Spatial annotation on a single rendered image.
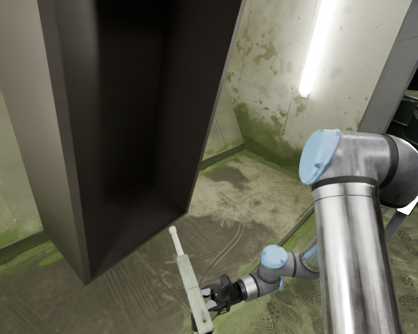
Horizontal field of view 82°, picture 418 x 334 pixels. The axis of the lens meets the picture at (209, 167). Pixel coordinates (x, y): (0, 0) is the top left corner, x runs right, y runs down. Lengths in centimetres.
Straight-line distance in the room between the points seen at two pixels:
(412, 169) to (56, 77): 69
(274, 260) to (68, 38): 101
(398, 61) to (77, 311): 261
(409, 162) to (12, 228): 192
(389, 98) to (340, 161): 187
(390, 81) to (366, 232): 194
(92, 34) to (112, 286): 130
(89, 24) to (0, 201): 129
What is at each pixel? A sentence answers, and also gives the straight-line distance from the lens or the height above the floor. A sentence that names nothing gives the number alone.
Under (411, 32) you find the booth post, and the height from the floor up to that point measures 145.
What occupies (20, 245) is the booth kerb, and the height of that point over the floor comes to 13.
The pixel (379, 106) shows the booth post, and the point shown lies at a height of 94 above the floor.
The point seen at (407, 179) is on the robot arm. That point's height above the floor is 118.
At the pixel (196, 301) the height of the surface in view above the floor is 59.
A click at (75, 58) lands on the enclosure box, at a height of 127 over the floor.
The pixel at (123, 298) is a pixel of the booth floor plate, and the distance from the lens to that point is 161.
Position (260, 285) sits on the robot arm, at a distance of 105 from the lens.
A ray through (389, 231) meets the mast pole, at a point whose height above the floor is 45.
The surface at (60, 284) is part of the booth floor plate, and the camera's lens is 178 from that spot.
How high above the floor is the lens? 141
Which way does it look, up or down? 31 degrees down
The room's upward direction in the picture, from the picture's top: 5 degrees clockwise
